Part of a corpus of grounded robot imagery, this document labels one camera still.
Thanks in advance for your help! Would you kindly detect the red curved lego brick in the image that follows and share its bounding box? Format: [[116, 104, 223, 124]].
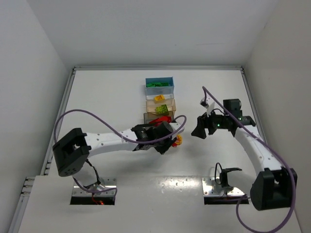
[[149, 117, 166, 125]]

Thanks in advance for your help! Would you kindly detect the red round lego brick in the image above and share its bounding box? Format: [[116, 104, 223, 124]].
[[161, 116, 172, 123]]

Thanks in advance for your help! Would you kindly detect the dark green lego brick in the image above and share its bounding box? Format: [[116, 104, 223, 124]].
[[146, 83, 158, 87]]

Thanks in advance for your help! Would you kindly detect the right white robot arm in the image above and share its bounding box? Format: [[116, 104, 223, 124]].
[[191, 98, 297, 211]]

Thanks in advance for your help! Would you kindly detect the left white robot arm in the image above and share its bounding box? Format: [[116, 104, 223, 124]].
[[52, 121, 184, 193]]

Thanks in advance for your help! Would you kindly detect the grey plastic container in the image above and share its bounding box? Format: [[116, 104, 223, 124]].
[[143, 111, 174, 126]]

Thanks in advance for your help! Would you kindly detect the orange plastic container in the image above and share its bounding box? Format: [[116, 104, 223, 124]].
[[146, 99, 176, 113]]

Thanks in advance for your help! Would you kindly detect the blue plastic container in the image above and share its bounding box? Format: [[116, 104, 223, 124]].
[[145, 77, 174, 88]]

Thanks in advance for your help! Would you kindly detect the clear plastic container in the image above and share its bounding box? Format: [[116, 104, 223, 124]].
[[145, 86, 174, 100]]

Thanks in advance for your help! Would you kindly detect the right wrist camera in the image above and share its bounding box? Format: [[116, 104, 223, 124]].
[[200, 97, 215, 116]]

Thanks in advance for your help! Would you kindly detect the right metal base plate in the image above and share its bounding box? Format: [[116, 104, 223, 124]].
[[202, 177, 244, 198]]

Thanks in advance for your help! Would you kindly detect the metal base plate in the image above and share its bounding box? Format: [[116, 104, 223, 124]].
[[202, 177, 244, 198], [72, 177, 117, 198]]

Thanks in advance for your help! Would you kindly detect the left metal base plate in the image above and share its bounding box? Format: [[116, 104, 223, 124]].
[[72, 177, 117, 198]]

